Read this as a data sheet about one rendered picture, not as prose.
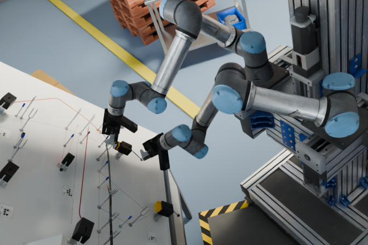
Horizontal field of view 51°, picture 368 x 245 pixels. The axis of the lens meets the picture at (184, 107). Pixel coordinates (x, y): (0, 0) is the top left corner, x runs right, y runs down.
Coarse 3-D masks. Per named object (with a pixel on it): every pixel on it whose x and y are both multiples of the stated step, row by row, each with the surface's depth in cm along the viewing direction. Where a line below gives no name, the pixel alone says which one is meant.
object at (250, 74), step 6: (246, 66) 192; (258, 66) 188; (264, 66) 189; (270, 66) 192; (246, 72) 194; (252, 72) 191; (258, 72) 190; (264, 72) 190; (270, 72) 192; (246, 78) 195; (252, 78) 192; (258, 78) 193; (264, 78) 191; (270, 78) 193
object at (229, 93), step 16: (224, 80) 143; (240, 80) 143; (224, 96) 140; (240, 96) 140; (256, 96) 142; (272, 96) 142; (288, 96) 142; (336, 96) 143; (352, 96) 144; (224, 112) 146; (272, 112) 144; (288, 112) 142; (304, 112) 141; (320, 112) 140; (336, 112) 138; (352, 112) 137; (336, 128) 139; (352, 128) 138
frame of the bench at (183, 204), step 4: (172, 176) 251; (176, 184) 257; (180, 192) 262; (180, 196) 264; (180, 200) 253; (184, 200) 269; (180, 204) 249; (184, 204) 270; (180, 208) 244; (184, 208) 274; (188, 208) 278; (184, 212) 277; (188, 212) 277; (188, 216) 280; (184, 228) 237; (184, 232) 232; (184, 236) 230
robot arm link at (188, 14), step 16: (176, 16) 159; (192, 16) 155; (176, 32) 159; (192, 32) 156; (176, 48) 158; (176, 64) 159; (160, 80) 160; (144, 96) 165; (160, 96) 162; (160, 112) 163
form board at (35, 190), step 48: (0, 96) 170; (48, 96) 190; (0, 144) 153; (48, 144) 169; (96, 144) 189; (0, 192) 139; (48, 192) 152; (96, 192) 168; (144, 192) 187; (0, 240) 127; (96, 240) 151; (144, 240) 167
